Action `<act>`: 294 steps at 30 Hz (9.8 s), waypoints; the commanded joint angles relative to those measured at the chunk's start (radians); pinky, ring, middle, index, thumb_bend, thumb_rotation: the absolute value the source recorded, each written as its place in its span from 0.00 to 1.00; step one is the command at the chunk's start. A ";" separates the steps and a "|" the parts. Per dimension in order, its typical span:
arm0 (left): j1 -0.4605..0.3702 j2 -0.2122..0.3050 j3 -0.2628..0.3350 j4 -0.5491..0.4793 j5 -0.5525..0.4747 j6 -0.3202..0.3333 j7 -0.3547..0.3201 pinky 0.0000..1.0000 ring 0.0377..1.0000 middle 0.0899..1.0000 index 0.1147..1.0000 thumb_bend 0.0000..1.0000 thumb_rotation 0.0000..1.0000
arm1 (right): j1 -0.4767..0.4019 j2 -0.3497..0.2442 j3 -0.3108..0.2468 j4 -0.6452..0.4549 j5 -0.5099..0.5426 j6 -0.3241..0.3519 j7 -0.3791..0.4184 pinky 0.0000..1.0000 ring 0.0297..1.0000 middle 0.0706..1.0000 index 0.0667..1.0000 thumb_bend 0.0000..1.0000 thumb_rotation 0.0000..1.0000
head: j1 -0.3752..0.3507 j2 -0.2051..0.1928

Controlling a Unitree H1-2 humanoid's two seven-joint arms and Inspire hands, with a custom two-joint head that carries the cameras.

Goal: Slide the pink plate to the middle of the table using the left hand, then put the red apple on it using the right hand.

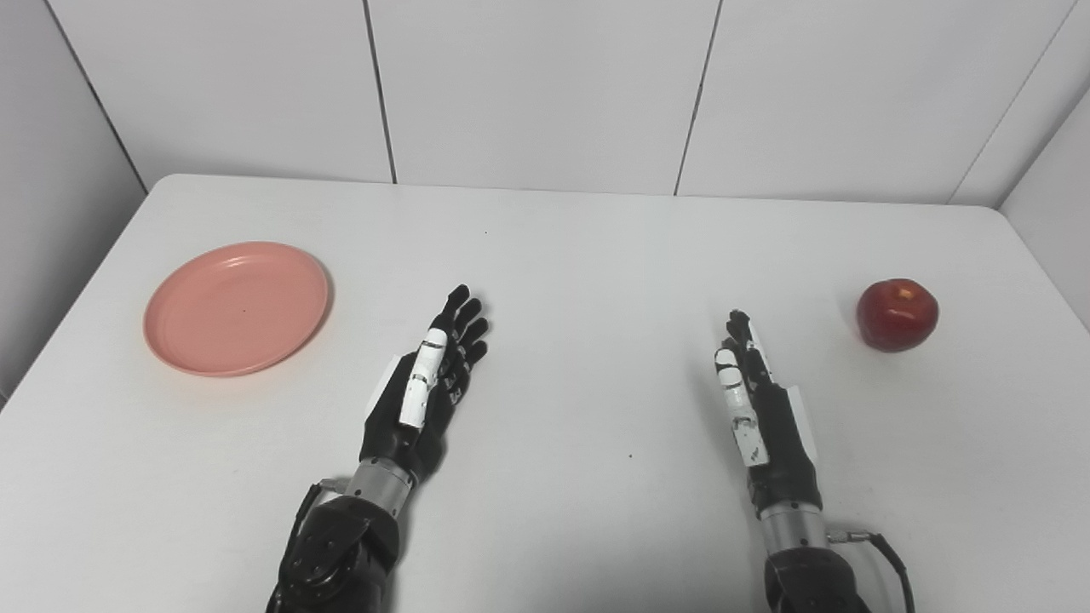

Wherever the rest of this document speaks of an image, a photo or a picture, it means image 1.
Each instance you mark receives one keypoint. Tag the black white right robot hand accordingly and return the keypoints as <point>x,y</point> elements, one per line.
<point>779,443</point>

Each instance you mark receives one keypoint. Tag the red apple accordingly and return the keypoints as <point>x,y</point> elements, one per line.
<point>897,317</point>

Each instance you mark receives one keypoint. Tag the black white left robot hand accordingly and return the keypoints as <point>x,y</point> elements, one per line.
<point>409,426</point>

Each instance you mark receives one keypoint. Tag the pink round plate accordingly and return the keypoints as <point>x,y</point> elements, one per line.
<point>237,311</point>

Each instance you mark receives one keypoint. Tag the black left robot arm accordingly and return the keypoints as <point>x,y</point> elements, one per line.
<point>341,553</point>

